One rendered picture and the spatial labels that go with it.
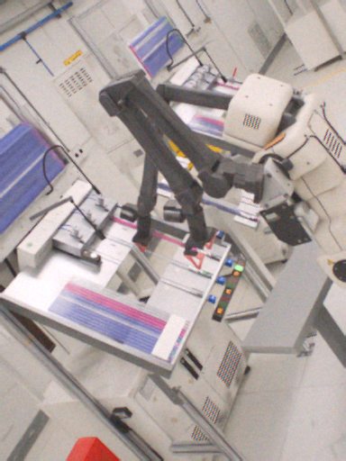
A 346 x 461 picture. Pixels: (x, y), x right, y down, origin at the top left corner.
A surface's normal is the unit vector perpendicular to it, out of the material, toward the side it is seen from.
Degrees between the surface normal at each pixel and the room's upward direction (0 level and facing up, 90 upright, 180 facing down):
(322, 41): 90
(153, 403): 90
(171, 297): 46
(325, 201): 90
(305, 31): 90
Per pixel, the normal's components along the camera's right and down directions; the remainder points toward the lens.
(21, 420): 0.72, -0.27
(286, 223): -0.40, 0.62
